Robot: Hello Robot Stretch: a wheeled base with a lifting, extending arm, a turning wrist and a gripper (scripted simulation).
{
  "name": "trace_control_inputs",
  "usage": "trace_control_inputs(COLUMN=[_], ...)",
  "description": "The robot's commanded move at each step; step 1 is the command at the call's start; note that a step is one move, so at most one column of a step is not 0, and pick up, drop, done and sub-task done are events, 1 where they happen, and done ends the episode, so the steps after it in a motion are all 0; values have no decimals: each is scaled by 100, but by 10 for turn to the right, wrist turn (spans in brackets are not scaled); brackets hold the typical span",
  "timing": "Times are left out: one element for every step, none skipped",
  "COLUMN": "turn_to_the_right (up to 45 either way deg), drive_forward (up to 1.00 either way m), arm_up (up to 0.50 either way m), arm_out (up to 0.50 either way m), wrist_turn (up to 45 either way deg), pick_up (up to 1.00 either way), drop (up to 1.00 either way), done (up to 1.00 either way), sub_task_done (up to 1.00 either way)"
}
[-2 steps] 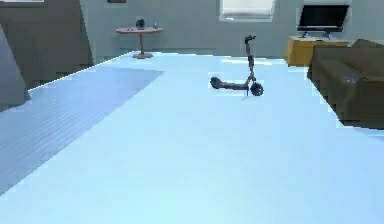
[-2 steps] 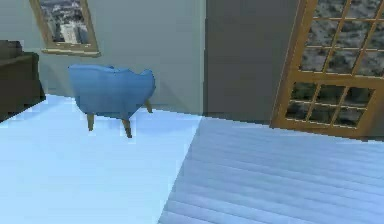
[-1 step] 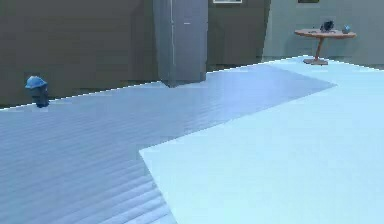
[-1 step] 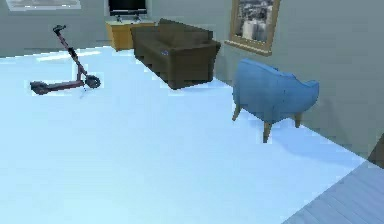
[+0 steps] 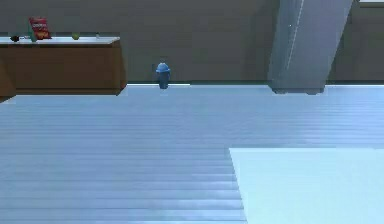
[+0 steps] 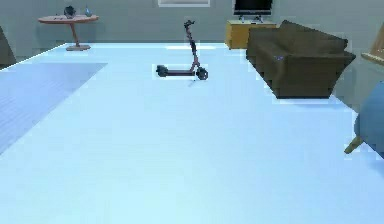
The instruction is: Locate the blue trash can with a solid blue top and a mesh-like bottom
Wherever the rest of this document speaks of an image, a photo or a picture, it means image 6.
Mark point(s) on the dark grey-brown furniture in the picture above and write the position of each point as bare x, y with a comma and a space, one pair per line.
5, 50

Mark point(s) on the tan wooden chair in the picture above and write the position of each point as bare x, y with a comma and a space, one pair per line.
376, 50

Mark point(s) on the red kick scooter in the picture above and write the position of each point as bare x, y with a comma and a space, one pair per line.
194, 56

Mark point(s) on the white framed window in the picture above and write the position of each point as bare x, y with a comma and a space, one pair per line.
183, 2

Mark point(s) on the black object on table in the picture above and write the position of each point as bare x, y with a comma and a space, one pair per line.
69, 11

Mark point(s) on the yellow television cabinet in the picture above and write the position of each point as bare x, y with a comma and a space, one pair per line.
238, 35

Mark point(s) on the blue armchair with wooden legs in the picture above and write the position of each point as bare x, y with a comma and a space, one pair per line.
371, 120

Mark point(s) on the black television set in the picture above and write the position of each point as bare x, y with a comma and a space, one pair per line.
252, 6

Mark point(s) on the brown sofa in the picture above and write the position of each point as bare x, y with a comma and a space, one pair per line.
300, 66

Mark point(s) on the blue glass vase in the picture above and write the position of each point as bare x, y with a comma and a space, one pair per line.
88, 12

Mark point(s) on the round orange side table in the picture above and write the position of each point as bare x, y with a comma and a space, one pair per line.
71, 20

